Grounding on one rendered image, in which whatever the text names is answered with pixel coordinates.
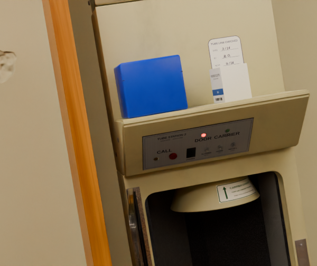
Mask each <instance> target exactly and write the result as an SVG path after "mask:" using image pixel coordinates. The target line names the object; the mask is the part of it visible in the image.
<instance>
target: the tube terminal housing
mask: <svg viewBox="0 0 317 266"><path fill-rule="evenodd" d="M91 20H92V26H93V31H94V37H95V43H96V49H97V55H98V62H99V68H100V75H101V81H102V87H103V91H104V97H105V104H106V110H107V116H108V122H109V129H110V135H111V141H112V145H113V151H114V157H115V164H116V169H117V177H118V183H119V189H120V195H121V199H122V206H123V212H124V218H125V224H126V231H127V237H128V243H129V249H130V255H131V260H132V266H136V260H135V254H134V248H133V241H132V235H131V231H130V224H129V217H128V199H127V193H126V190H127V189H128V188H134V187H139V188H140V192H141V198H142V205H143V211H144V217H145V224H146V230H147V236H148V243H149V247H150V253H151V259H152V266H155V264H154V258H153V251H152V245H151V238H150V232H149V228H148V222H147V216H146V209H145V200H146V198H147V197H148V196H149V195H150V194H152V193H156V192H161V191H167V190H171V189H176V188H182V187H188V186H193V185H199V184H204V183H210V182H216V181H221V180H225V179H231V178H236V177H242V176H247V175H253V174H258V173H264V172H270V171H271V172H274V173H275V174H276V175H277V178H278V184H279V191H280V196H281V202H282V209H283V216H284V223H285V229H286V236H287V243H288V250H289V254H290V261H291V266H299V265H298V261H297V255H296V248H295V240H300V239H306V245H307V251H308V256H309V263H310V266H311V259H310V252H309V245H308V241H307V234H306V227H305V220H304V213H303V206H302V200H301V192H300V186H299V179H298V174H297V168H296V161H295V154H294V147H287V148H282V149H276V150H270V151H265V152H261V153H255V154H249V155H243V156H238V157H232V158H226V159H221V160H215V161H209V162H205V163H199V164H194V165H188V166H182V167H177V168H170V169H165V170H159V171H155V172H150V173H144V174H138V175H132V176H125V175H123V171H122V165H121V161H120V154H119V148H118V142H117V136H116V129H115V123H114V121H116V119H122V116H121V112H120V106H119V100H118V93H117V87H116V80H115V74H114V68H115V67H116V66H118V65H119V64H121V63H125V62H132V61H139V60H146V59H153V58H160V57H164V56H170V55H179V56H180V59H181V66H182V71H183V72H182V73H183V79H184V86H185V92H186V96H187V103H188V108H189V107H196V106H202V105H208V104H212V103H214V99H213V93H212V86H211V80H210V73H209V70H210V69H212V68H211V62H210V55H209V49H208V42H207V40H208V39H215V38H219V37H226V36H233V35H240V39H241V46H242V50H243V57H244V63H246V64H247V68H248V75H249V82H250V88H251V95H252V97H256V96H262V95H266V94H272V93H279V92H285V89H284V82H283V76H282V69H281V62H280V58H279V51H278V44H277V37H276V30H275V23H274V17H273V10H272V2H271V0H143V1H135V2H128V3H120V4H113V5H105V6H97V7H95V9H94V12H93V14H92V16H91Z"/></svg>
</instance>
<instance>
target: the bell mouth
mask: <svg viewBox="0 0 317 266"><path fill-rule="evenodd" d="M259 196H260V194H259V193H258V191H257V189H256V188H255V187H254V185H253V184H252V182H251V180H250V179H249V177H248V176H242V177H236V178H231V179H225V180H219V181H216V182H210V183H204V184H199V185H193V186H188V187H182V188H176V189H175V192H174V196H173V200H172V204H171V208H170V209H171V210H173V211H175V212H204V211H213V210H220V209H223V208H229V207H234V206H238V205H242V204H246V203H249V202H251V201H254V200H256V199H257V198H259Z"/></svg>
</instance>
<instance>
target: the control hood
mask: <svg viewBox="0 0 317 266"><path fill-rule="evenodd" d="M309 97H310V91H308V90H307V89H306V90H296V91H285V92H279V93H272V94H266V95H262V96H256V97H252V98H250V99H244V100H237V101H231V102H224V103H212V104H206V105H202V106H196V107H189V108H187V109H185V110H179V111H172V112H166V113H160V114H156V115H150V116H143V117H137V118H131V119H128V118H123V119H116V121H114V123H115V129H116V136H117V142H118V148H119V154H120V161H121V165H122V171H123V175H125V176H132V175H138V174H144V173H150V172H155V171H159V170H165V169H170V168H177V167H182V166H188V165H194V164H199V163H205V162H211V161H215V160H221V159H226V158H232V157H238V156H243V155H249V154H255V153H261V152H265V151H270V150H276V149H282V148H287V147H293V146H296V145H297V144H298V143H299V138H300V134H301V130H302V126H303V121H304V117H305V113H306V109H307V104H308V101H309ZM253 117H254V121H253V127H252V132H251V138H250V145H249V151H247V152H243V153H237V154H232V155H226V156H220V157H215V158H209V159H203V160H197V161H191V162H188V163H182V164H176V165H170V166H164V167H159V168H153V169H147V170H143V145H142V137H143V136H149V135H154V134H161V133H165V132H171V131H177V130H183V129H189V128H195V127H201V126H207V125H213V124H219V123H223V122H229V121H235V120H242V119H248V118H253Z"/></svg>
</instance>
